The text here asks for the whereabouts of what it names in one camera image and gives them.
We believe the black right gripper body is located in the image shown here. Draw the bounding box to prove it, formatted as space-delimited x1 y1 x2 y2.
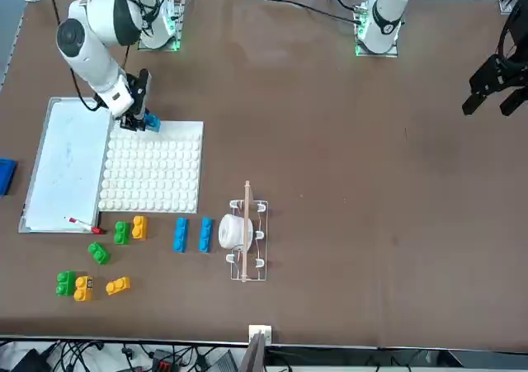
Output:
123 68 150 120

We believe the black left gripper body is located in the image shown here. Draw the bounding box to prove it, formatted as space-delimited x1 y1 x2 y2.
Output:
469 54 528 97

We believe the yellow two-stud toy block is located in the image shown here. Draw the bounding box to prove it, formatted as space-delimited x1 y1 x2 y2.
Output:
106 276 132 297
131 215 149 240
73 275 95 303

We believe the white studded baseplate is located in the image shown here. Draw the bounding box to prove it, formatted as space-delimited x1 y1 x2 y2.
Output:
97 120 205 215

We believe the metal-framed whiteboard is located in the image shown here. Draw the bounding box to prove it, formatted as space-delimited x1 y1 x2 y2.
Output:
18 96 113 235

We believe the red and white marker pen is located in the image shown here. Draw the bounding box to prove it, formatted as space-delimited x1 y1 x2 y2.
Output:
64 216 104 236

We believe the blue whiteboard eraser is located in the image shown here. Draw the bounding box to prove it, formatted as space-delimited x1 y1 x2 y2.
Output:
0 158 17 196

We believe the green two-stud toy block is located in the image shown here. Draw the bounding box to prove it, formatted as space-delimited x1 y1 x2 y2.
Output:
55 270 78 297
114 220 132 246
87 242 111 266

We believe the wooden rack rod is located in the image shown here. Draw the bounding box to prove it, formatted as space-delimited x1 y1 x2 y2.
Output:
242 181 252 284

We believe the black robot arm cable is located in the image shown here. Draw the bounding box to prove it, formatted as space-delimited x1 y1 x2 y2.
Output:
68 64 102 112

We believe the white wire cup rack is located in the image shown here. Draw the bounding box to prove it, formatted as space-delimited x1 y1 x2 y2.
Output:
228 198 269 282

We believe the black base cable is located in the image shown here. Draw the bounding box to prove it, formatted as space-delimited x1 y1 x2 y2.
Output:
263 0 366 26

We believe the aluminium camera post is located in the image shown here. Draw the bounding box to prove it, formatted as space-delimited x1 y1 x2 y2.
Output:
238 324 273 372

